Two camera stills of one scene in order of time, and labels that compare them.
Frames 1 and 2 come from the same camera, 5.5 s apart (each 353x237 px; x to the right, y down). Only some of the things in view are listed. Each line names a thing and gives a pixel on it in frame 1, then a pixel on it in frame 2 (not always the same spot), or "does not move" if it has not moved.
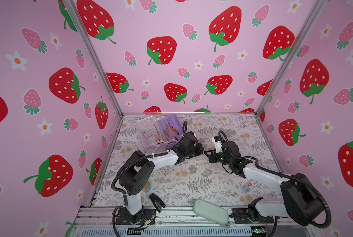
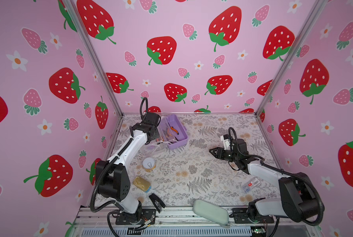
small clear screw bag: [251, 184] does not move
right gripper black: [212, 155] → [219, 152]
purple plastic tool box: [158, 134] does not move
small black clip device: [157, 202] does not move
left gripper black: [199, 151] → [156, 135]
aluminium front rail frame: [101, 221] does not move
